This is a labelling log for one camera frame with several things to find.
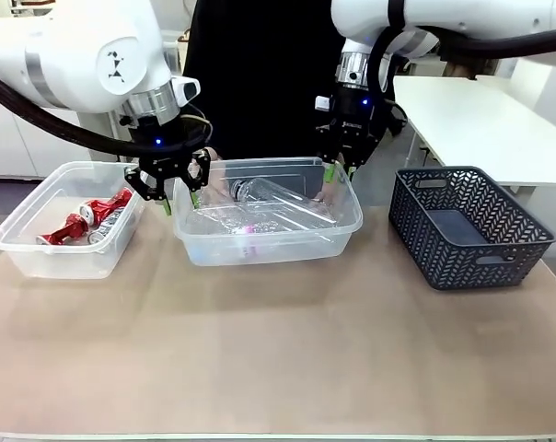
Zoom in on white side table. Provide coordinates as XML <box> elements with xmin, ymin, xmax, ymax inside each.
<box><xmin>391</xmin><ymin>75</ymin><xmax>556</xmax><ymax>189</ymax></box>

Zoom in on dark grey woven basket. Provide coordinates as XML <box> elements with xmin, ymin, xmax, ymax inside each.
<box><xmin>388</xmin><ymin>166</ymin><xmax>556</xmax><ymax>291</ymax></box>

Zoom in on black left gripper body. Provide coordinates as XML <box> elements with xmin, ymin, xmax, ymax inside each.
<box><xmin>120</xmin><ymin>112</ymin><xmax>211</xmax><ymax>185</ymax></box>

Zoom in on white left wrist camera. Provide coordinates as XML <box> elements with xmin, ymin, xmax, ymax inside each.
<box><xmin>171</xmin><ymin>76</ymin><xmax>202</xmax><ymax>108</ymax></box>

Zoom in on person's left hand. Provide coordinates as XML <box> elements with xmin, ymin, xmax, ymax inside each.
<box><xmin>312</xmin><ymin>181</ymin><xmax>346</xmax><ymax>211</ymax></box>

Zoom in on person's right hand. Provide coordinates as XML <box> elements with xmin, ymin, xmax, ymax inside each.
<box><xmin>197</xmin><ymin>145</ymin><xmax>236</xmax><ymax>206</ymax></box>

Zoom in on crushed silver can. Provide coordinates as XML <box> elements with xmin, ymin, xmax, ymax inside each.
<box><xmin>87</xmin><ymin>209</ymin><xmax>126</xmax><ymax>245</ymax></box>

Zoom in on clear plastic bin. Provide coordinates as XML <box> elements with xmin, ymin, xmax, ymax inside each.
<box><xmin>0</xmin><ymin>160</ymin><xmax>146</xmax><ymax>281</ymax></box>
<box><xmin>172</xmin><ymin>156</ymin><xmax>365</xmax><ymax>267</ymax></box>

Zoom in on person in black clothes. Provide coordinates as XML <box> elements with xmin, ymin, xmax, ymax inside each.
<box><xmin>180</xmin><ymin>0</ymin><xmax>399</xmax><ymax>162</ymax></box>

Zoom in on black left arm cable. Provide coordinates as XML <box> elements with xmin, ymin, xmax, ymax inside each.
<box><xmin>0</xmin><ymin>68</ymin><xmax>214</xmax><ymax>157</ymax></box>

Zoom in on crushed clear plastic bottle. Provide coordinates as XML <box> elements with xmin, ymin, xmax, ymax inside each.
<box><xmin>185</xmin><ymin>209</ymin><xmax>316</xmax><ymax>262</ymax></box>

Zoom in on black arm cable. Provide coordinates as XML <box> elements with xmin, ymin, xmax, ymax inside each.
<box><xmin>368</xmin><ymin>21</ymin><xmax>556</xmax><ymax>139</ymax></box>
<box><xmin>0</xmin><ymin>68</ymin><xmax>214</xmax><ymax>157</ymax></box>

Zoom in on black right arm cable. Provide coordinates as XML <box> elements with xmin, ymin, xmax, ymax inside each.
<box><xmin>368</xmin><ymin>21</ymin><xmax>556</xmax><ymax>139</ymax></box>

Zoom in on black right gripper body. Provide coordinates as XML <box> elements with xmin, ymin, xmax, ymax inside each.
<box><xmin>315</xmin><ymin>85</ymin><xmax>386</xmax><ymax>168</ymax></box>

